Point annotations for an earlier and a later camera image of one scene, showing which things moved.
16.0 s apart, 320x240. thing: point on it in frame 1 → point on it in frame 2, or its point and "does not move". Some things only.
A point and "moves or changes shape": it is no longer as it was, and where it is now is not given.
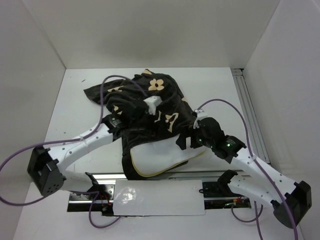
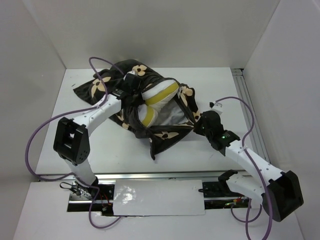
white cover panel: x=158 y=197 does not move
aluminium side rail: x=250 y=115 does not move
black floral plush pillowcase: x=149 y=108 moves or changes shape
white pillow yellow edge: x=151 y=158 → x=154 y=97
